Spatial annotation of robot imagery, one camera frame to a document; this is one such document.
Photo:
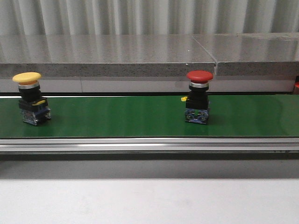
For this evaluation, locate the yellow mushroom push button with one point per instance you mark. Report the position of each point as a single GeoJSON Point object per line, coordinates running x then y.
{"type": "Point", "coordinates": [34, 107]}

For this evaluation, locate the red mushroom push button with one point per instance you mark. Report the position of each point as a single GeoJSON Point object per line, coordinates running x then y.
{"type": "Point", "coordinates": [197, 102]}

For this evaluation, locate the green conveyor belt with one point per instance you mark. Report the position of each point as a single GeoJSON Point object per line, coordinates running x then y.
{"type": "Point", "coordinates": [153, 116]}

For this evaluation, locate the grey granite countertop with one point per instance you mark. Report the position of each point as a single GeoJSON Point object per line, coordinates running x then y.
{"type": "Point", "coordinates": [82, 64]}

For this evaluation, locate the orange object at right edge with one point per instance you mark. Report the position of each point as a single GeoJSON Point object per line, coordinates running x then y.
{"type": "Point", "coordinates": [296, 86]}

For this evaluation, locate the grey pleated curtain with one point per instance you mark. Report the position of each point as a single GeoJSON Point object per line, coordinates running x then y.
{"type": "Point", "coordinates": [135, 17]}

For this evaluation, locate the aluminium conveyor frame rail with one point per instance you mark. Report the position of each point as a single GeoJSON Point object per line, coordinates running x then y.
{"type": "Point", "coordinates": [150, 148]}

